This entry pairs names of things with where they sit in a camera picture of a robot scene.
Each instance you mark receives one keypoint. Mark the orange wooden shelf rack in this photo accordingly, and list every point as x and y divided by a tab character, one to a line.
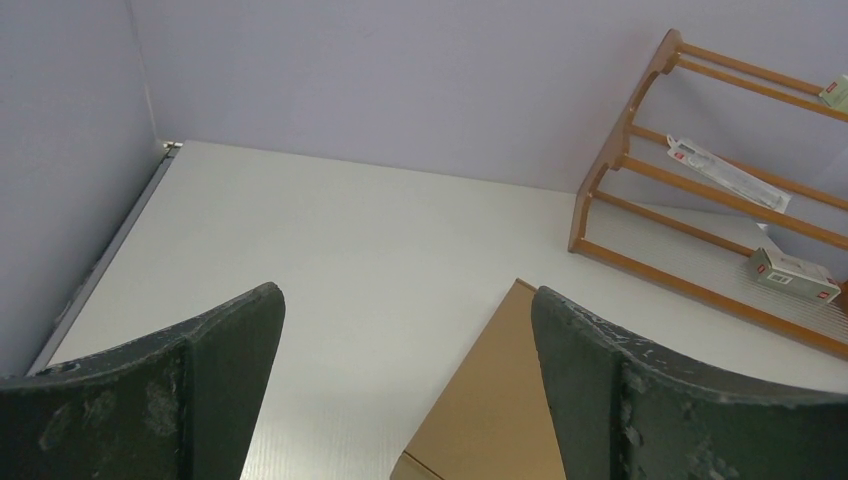
640	210

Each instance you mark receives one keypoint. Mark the clear plastic packaged item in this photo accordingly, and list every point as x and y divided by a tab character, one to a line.
728	176

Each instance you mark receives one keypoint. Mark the brown cardboard box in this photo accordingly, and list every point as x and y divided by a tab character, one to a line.
492	420

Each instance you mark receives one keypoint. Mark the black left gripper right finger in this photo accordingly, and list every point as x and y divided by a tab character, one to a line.
625	407

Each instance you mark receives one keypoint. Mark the green white small box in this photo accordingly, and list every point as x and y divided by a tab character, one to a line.
835	95

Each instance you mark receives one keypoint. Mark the small white box lower shelf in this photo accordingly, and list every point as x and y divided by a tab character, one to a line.
794	276

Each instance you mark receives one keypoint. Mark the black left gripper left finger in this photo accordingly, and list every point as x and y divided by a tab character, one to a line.
179	403

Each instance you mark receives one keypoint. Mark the aluminium frame rails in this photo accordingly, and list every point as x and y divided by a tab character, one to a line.
73	308

